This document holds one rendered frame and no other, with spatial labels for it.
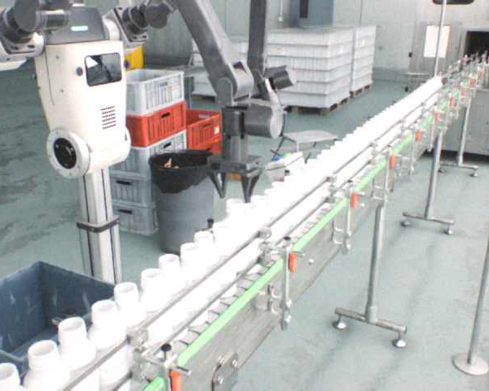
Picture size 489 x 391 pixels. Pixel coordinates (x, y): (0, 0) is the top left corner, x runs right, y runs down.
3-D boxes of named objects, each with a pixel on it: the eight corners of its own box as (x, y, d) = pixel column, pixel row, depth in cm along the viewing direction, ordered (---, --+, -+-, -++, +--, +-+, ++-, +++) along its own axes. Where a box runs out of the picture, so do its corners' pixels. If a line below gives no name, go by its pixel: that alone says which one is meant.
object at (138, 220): (150, 237, 376) (147, 208, 368) (103, 227, 391) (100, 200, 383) (191, 208, 428) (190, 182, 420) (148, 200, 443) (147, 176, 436)
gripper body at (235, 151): (248, 173, 107) (248, 138, 104) (206, 165, 111) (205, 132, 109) (262, 164, 112) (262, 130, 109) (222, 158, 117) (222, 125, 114)
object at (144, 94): (143, 116, 345) (140, 82, 337) (91, 111, 359) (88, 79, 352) (186, 100, 398) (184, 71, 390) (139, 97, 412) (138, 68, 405)
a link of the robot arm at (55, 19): (29, 9, 131) (11, 9, 127) (52, -14, 125) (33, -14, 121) (47, 42, 132) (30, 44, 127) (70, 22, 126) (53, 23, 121)
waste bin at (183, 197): (195, 266, 334) (191, 172, 312) (139, 251, 355) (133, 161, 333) (231, 239, 371) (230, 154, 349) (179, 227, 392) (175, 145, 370)
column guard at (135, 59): (134, 81, 1086) (129, 26, 1048) (120, 80, 1105) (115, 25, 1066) (146, 79, 1119) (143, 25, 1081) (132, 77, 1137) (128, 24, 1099)
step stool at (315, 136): (306, 161, 549) (307, 123, 535) (338, 178, 497) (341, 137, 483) (266, 167, 531) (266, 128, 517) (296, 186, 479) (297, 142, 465)
